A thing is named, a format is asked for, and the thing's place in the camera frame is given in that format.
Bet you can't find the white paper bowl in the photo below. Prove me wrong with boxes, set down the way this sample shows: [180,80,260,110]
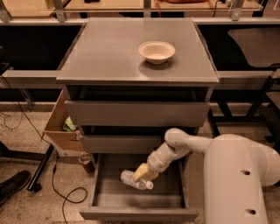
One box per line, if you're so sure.
[138,41,176,65]

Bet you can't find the brown cardboard box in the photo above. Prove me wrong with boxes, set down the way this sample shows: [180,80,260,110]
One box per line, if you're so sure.
[44,92,83,157]

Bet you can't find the clear plastic water bottle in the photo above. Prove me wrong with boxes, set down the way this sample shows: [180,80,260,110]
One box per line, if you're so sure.
[120,169,155,191]

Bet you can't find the grey middle drawer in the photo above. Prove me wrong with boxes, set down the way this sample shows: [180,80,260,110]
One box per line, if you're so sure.
[80,136,163,154]

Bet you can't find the green crumpled cloth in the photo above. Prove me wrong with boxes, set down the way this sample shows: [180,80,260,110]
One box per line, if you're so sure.
[63,116,77,132]

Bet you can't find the grey metal rail beam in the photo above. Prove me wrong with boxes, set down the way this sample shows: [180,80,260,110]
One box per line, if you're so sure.
[0,70,273,89]

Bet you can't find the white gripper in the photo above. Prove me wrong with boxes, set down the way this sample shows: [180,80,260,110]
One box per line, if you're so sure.
[133,143,190,181]

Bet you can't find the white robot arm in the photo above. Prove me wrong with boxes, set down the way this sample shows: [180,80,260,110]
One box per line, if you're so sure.
[134,128,280,224]

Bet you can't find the grey drawer cabinet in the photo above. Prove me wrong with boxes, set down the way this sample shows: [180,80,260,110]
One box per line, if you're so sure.
[55,17,220,165]

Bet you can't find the brown can on floor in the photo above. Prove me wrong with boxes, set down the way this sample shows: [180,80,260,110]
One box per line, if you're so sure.
[79,152,95,173]

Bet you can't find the grey top drawer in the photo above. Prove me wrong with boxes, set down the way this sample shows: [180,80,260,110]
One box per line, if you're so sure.
[65,101,210,127]

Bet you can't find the grey open bottom drawer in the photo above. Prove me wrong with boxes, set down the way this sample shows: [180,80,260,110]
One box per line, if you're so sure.
[80,154,199,222]

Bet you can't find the black shoe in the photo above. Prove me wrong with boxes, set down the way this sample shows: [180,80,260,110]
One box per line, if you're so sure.
[0,170,31,207]

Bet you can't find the black table leg base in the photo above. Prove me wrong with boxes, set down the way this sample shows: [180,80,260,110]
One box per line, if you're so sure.
[0,142,54,193]

